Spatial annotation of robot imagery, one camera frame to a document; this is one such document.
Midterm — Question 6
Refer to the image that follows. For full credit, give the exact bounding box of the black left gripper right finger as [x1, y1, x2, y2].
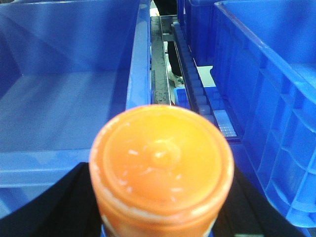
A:
[213, 167, 303, 237]

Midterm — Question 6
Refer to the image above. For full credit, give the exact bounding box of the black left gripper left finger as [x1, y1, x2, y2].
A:
[0, 162, 102, 237]

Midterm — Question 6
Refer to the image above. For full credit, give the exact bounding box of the orange cylindrical 4680 capacitor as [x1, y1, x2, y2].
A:
[89, 105, 234, 237]

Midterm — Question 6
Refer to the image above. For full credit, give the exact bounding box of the blue bin lower level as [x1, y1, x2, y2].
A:
[174, 85, 238, 141]

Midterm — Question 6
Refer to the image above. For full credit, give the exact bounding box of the blue plastic bin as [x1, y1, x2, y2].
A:
[0, 0, 152, 217]

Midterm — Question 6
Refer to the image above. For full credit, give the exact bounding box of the blue bin right side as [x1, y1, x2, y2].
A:
[178, 0, 316, 228]

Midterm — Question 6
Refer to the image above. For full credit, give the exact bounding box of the blue roller track rail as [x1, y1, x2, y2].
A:
[173, 22, 240, 143]

